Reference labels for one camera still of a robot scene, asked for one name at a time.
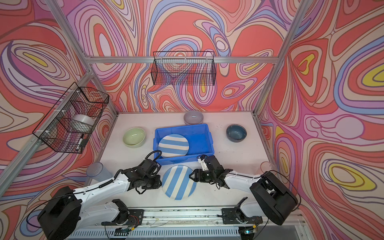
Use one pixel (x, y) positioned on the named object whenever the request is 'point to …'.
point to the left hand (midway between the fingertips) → (164, 183)
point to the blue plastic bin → (200, 138)
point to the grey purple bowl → (193, 117)
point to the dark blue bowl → (236, 133)
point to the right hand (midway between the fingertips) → (194, 180)
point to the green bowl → (134, 137)
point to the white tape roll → (82, 123)
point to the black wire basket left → (68, 125)
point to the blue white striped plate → (173, 145)
